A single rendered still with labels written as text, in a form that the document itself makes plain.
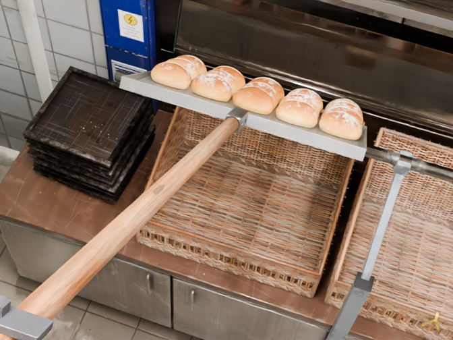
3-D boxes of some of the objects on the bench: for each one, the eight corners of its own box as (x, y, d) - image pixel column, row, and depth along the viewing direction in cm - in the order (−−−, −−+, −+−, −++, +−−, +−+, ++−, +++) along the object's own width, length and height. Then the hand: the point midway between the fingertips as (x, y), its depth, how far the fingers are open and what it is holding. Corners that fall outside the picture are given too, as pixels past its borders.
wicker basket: (187, 123, 241) (188, 67, 218) (350, 171, 234) (369, 119, 211) (133, 244, 215) (127, 196, 192) (314, 302, 208) (331, 259, 185)
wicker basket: (359, 174, 234) (379, 122, 211) (532, 229, 226) (573, 181, 203) (320, 305, 208) (338, 262, 185) (514, 372, 200) (558, 336, 177)
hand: (3, 338), depth 59 cm, fingers closed on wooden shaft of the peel, 3 cm apart
